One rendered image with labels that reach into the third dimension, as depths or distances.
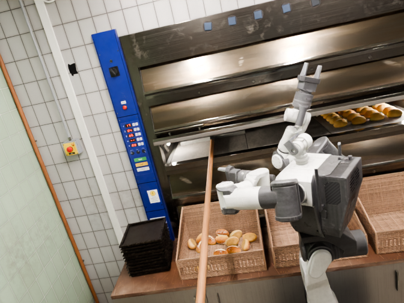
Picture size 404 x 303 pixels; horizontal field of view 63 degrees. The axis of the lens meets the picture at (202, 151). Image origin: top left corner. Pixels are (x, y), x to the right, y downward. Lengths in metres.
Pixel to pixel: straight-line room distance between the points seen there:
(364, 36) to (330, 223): 1.29
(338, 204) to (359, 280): 0.99
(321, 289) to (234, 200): 0.65
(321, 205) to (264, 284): 0.94
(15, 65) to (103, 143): 0.76
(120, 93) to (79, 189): 0.83
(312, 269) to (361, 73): 1.31
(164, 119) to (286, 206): 1.27
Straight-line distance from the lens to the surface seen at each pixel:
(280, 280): 2.19
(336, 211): 1.40
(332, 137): 2.40
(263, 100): 2.23
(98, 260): 2.96
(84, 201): 2.70
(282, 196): 1.25
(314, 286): 1.72
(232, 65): 2.18
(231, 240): 2.38
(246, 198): 1.32
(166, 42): 2.21
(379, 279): 2.33
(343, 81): 2.33
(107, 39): 2.27
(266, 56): 2.20
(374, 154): 2.53
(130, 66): 2.27
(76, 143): 2.46
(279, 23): 2.20
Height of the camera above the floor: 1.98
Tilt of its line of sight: 19 degrees down
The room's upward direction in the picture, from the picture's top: 13 degrees counter-clockwise
